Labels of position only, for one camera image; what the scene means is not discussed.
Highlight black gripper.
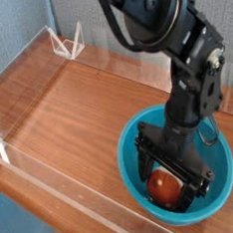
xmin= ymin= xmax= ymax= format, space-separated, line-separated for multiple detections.
xmin=134 ymin=120 xmax=215 ymax=213

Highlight brown and white toy mushroom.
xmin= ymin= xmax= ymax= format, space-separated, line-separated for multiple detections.
xmin=146 ymin=167 xmax=182 ymax=209

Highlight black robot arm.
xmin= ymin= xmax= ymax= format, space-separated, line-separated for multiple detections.
xmin=99 ymin=0 xmax=225 ymax=212

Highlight blue plastic bowl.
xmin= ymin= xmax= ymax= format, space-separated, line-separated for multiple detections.
xmin=117 ymin=105 xmax=233 ymax=226

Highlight clear acrylic front barrier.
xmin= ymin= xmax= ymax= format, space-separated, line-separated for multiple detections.
xmin=0 ymin=134 xmax=174 ymax=233

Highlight clear acrylic barrier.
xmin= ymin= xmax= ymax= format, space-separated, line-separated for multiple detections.
xmin=0 ymin=134 xmax=174 ymax=233
xmin=77 ymin=45 xmax=233 ymax=116

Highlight clear acrylic back barrier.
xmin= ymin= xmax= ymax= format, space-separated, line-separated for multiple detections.
xmin=77 ymin=45 xmax=233 ymax=116

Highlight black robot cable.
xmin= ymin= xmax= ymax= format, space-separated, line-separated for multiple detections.
xmin=195 ymin=113 xmax=222 ymax=148

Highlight clear acrylic corner bracket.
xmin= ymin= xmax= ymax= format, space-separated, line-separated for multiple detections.
xmin=47 ymin=22 xmax=86 ymax=61

